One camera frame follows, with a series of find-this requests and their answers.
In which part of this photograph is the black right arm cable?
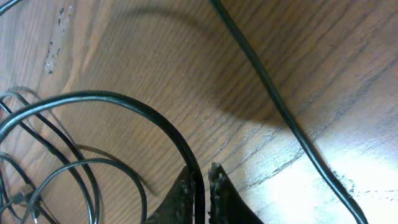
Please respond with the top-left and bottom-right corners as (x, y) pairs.
(208, 0), (370, 224)

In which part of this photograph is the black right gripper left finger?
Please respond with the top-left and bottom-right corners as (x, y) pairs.
(144, 166), (195, 224)

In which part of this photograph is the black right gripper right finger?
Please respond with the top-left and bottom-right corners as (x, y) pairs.
(208, 162), (263, 224)

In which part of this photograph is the black USB cable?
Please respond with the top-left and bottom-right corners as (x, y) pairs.
(0, 90), (206, 224)
(0, 91), (148, 224)

